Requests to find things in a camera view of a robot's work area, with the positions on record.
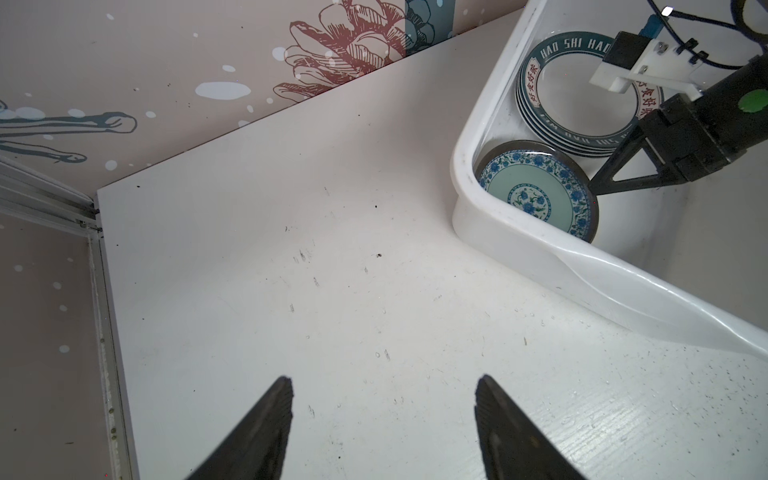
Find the white plastic bin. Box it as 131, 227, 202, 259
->
450, 1, 767, 359

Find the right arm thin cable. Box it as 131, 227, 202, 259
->
644, 0, 751, 72

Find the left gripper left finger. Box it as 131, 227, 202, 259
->
188, 376, 294, 480

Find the teal patterned small plate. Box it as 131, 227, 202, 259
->
474, 140, 599, 243

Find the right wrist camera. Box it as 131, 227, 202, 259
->
589, 14, 703, 100

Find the green rim plate front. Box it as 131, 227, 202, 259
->
516, 31, 664, 158

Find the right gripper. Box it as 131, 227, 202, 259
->
589, 54, 767, 196

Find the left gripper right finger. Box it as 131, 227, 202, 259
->
474, 375, 584, 480

